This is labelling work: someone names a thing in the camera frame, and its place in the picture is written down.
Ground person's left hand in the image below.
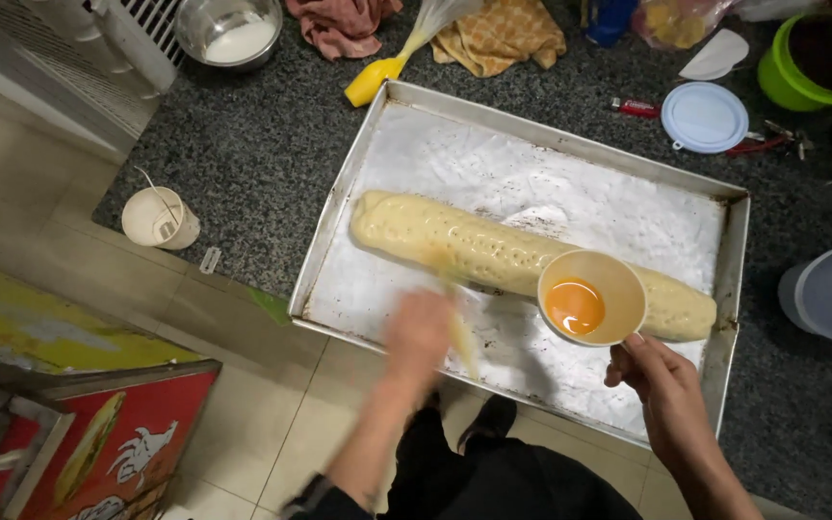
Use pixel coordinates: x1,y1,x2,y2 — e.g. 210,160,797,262
383,287,458,387

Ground person's right hand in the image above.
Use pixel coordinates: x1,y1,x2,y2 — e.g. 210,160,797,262
604,332,703,457

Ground pastry brush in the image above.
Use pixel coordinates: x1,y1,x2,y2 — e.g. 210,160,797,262
422,249,482,380

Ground beige cup of egg wash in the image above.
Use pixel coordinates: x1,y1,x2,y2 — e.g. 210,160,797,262
536,249,648,348

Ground egg wash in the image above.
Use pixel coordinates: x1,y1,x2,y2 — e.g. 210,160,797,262
545,277,607,337

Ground long dough roll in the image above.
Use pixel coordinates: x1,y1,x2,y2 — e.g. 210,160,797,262
350,190,718,343

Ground person's black shoe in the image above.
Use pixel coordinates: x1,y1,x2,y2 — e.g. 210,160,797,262
457,394,518,456

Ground metal baking tray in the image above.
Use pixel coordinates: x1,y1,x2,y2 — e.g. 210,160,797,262
287,79,751,450

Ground person's black trousers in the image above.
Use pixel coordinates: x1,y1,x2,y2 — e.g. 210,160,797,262
373,404,644,520

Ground white parchment sheet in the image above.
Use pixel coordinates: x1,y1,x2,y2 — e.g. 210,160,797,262
302,101,728,434

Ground white round plastic lid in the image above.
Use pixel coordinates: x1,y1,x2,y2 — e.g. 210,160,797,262
661,81,750,155

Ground piping bag with yellow filling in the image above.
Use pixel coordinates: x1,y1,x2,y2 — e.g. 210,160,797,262
344,0,485,108

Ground red lighter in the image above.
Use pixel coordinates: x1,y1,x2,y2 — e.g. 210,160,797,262
610,97,663,119

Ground white paper cup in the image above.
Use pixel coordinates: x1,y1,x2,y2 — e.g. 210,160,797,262
121,166,202,251

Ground yellow checked cloth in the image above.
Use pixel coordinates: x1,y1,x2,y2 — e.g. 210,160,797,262
430,0,567,78

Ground pink cloth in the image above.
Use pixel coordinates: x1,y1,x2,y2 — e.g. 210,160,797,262
285,0,404,62

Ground white plastic scraper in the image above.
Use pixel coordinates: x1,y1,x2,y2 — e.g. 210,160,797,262
678,28,750,82

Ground steel bowl with white powder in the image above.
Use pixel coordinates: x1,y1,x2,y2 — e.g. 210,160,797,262
174,0,284,71

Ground green plastic bucket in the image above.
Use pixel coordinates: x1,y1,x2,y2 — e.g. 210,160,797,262
757,9,832,113

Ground clear bag of yellow food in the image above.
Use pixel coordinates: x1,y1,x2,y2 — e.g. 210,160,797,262
631,0,738,51

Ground red and yellow signboard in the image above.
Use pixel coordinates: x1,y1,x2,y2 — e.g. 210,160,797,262
0,253,222,520

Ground blue packet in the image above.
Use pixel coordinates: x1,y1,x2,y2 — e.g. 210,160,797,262
581,0,639,49

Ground white rack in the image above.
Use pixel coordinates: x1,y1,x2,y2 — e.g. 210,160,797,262
0,0,187,154

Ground red handled pliers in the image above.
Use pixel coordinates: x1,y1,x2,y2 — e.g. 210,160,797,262
724,119,814,160

